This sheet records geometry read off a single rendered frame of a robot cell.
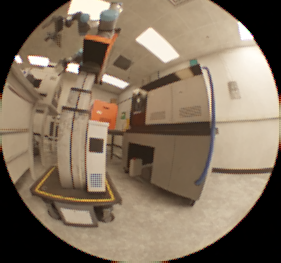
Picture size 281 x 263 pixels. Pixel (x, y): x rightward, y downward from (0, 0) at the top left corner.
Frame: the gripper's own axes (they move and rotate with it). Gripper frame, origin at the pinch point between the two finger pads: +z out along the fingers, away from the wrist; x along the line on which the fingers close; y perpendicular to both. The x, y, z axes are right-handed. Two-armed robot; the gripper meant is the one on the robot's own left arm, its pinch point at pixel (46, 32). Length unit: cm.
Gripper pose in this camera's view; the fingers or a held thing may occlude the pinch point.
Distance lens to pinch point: 84.0
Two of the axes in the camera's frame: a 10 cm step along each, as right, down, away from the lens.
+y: -6.5, -5.4, -5.4
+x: 6.0, 0.7, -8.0
